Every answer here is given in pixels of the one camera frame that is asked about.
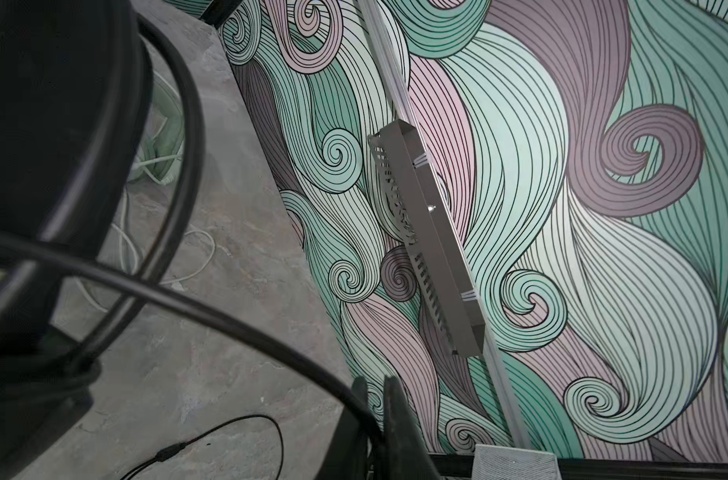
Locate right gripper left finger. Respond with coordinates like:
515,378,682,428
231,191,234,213
315,407,369,480

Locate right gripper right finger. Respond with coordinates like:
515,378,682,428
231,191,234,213
378,377,440,479

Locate black blue headphones with cable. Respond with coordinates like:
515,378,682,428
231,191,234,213
0,1,384,479

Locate clear plastic wall bin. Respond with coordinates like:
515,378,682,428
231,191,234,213
471,445,562,480

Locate black perforated wall tray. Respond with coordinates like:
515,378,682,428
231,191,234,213
369,120,485,357

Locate aluminium wall rail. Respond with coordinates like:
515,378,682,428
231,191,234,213
359,1,531,449

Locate mint green headphones with cable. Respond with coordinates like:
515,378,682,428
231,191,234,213
109,71,185,275

